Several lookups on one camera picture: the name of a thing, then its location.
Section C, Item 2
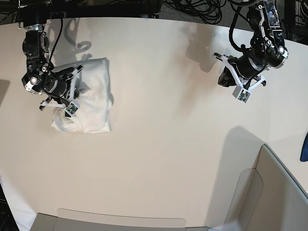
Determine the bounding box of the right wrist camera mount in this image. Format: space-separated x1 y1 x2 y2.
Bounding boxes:
39 65 83 117

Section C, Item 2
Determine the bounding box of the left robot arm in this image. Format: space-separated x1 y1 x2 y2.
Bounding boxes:
226 0 289 89

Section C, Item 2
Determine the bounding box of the grey cardboard box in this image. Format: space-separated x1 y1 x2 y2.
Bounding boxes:
31 145 308 231

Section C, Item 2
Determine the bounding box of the blue cloth at edge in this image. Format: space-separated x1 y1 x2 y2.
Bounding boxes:
300 133 308 162

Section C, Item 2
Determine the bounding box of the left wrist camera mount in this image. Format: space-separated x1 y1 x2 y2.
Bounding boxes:
213 53 266 103

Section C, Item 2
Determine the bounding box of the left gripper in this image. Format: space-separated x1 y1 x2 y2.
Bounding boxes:
218 54 266 87

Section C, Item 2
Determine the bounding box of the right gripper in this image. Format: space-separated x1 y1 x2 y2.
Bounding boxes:
43 68 82 103

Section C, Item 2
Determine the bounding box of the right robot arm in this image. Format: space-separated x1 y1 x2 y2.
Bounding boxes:
18 0 82 106

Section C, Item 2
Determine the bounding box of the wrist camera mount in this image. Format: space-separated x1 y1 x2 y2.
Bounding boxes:
39 65 83 117
213 53 266 103

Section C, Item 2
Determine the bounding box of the black cable bundle background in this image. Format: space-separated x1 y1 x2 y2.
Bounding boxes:
161 0 308 45

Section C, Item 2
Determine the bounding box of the white printed t-shirt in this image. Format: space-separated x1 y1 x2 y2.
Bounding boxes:
51 58 114 133

